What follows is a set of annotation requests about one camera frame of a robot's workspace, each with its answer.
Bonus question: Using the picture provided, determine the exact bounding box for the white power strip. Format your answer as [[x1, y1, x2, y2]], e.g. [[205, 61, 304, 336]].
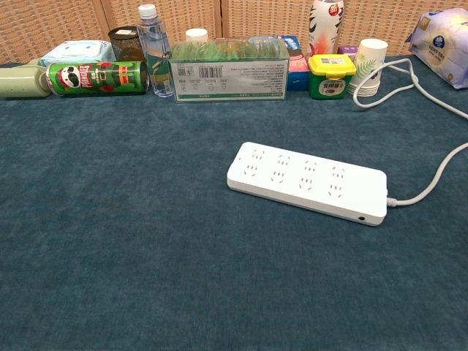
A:
[[226, 141, 388, 227]]

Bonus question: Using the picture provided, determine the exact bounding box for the clear green-printed plastic box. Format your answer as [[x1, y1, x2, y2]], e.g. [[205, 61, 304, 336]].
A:
[[167, 37, 290, 104]]

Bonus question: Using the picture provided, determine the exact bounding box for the teal table cloth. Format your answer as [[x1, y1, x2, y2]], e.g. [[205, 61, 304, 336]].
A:
[[0, 54, 468, 351]]

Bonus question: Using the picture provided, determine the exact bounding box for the blue and pink carton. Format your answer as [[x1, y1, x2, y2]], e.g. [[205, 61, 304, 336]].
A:
[[277, 34, 312, 92]]

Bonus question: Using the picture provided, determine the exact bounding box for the green tub with yellow lid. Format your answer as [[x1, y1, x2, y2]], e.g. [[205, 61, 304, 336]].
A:
[[307, 53, 358, 100]]

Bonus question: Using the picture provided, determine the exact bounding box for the white cup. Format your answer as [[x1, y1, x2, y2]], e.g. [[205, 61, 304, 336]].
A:
[[184, 28, 209, 44]]

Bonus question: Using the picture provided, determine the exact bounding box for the clear water bottle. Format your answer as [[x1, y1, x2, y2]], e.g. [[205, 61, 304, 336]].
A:
[[136, 4, 175, 98]]

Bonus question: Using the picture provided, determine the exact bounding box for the woven rattan screen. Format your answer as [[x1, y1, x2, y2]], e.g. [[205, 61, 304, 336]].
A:
[[0, 0, 468, 64]]

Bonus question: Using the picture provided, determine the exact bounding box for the green Pringles can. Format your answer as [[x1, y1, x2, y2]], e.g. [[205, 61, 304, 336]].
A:
[[45, 60, 151, 97]]

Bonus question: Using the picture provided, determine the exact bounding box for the black mesh pen holder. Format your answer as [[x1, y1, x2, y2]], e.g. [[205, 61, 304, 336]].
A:
[[107, 26, 147, 63]]

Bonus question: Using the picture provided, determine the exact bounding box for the stack of paper cups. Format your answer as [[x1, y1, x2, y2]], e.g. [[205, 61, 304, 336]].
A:
[[347, 38, 389, 97]]

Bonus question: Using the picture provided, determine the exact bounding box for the white drink bottle red print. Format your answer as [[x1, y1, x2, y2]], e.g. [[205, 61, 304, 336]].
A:
[[308, 0, 346, 57]]

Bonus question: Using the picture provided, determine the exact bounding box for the wet wipes pack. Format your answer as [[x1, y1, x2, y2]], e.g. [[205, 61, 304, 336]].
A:
[[38, 39, 117, 68]]

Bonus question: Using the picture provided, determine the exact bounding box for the pale green bottle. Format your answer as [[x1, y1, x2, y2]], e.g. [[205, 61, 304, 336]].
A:
[[0, 58, 53, 99]]

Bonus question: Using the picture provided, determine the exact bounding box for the white tissue pack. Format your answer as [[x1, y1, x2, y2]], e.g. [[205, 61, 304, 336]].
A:
[[407, 7, 468, 90]]

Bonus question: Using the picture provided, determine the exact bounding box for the white power cable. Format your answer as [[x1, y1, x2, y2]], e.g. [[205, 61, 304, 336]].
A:
[[352, 58, 468, 208]]

